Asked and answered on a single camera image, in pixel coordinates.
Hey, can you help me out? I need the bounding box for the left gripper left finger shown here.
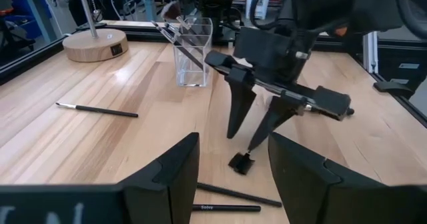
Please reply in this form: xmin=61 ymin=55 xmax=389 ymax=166
xmin=117 ymin=131 xmax=201 ymax=224

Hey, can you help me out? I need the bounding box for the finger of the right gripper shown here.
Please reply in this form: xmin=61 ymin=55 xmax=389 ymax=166
xmin=226 ymin=67 xmax=258 ymax=140
xmin=247 ymin=95 xmax=306 ymax=152

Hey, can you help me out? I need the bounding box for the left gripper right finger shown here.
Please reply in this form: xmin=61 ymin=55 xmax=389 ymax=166
xmin=268 ymin=132 xmax=392 ymax=224

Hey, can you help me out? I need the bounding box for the black fan brush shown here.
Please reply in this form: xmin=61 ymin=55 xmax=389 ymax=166
xmin=228 ymin=149 xmax=256 ymax=176

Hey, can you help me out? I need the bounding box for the black liner brush white print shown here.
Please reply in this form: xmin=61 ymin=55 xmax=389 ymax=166
xmin=192 ymin=203 xmax=262 ymax=213

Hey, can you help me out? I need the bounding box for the thin black brush silver ferrule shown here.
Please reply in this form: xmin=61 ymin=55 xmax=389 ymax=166
xmin=55 ymin=101 xmax=139 ymax=119
xmin=163 ymin=21 xmax=201 ymax=57
xmin=150 ymin=19 xmax=205 ymax=71

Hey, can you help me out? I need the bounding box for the small fluffy brush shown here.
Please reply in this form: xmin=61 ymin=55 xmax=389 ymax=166
xmin=160 ymin=0 xmax=201 ymax=38

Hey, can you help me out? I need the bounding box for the clear acrylic brush holder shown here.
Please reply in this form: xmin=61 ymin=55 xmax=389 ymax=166
xmin=172 ymin=16 xmax=214 ymax=88

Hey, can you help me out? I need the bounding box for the white plastic bin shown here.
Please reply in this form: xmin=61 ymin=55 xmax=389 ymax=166
xmin=244 ymin=0 xmax=273 ymax=20

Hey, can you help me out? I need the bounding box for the white shade wooden base lamp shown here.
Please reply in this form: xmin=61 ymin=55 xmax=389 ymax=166
xmin=62 ymin=0 xmax=129 ymax=63

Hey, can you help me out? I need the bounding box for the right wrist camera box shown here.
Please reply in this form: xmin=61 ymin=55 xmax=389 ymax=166
xmin=232 ymin=26 xmax=294 ymax=70

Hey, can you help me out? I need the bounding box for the black frame clamp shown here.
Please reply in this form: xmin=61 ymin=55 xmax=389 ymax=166
xmin=372 ymin=78 xmax=416 ymax=100

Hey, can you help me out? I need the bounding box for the aluminium extrusion post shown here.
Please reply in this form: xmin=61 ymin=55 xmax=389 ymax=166
xmin=361 ymin=30 xmax=380 ymax=74

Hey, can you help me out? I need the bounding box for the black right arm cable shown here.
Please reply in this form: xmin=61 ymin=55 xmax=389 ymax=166
xmin=249 ymin=0 xmax=295 ymax=32

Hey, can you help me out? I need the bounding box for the black aluminium table frame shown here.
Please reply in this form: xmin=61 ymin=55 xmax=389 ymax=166
xmin=0 ymin=19 xmax=427 ymax=128

